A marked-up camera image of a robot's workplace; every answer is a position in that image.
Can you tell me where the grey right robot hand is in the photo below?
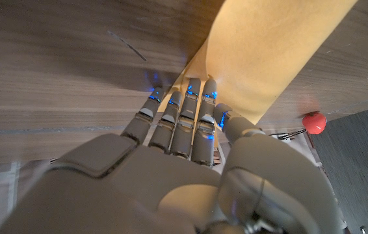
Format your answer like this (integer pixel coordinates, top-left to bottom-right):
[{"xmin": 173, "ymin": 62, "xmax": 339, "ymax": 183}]
[{"xmin": 0, "ymin": 77, "xmax": 347, "ymax": 234}]

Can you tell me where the black power strip cord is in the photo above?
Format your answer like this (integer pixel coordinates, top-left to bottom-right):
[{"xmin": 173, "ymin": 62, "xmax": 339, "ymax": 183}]
[{"xmin": 270, "ymin": 128, "xmax": 307, "ymax": 140}]

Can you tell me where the yellow paper mat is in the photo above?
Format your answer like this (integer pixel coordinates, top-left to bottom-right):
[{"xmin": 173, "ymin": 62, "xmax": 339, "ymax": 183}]
[{"xmin": 157, "ymin": 0, "xmax": 359, "ymax": 126}]

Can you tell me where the red ball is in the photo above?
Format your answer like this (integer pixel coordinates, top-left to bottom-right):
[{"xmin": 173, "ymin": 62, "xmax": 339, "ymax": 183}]
[{"xmin": 302, "ymin": 111, "xmax": 327, "ymax": 135}]

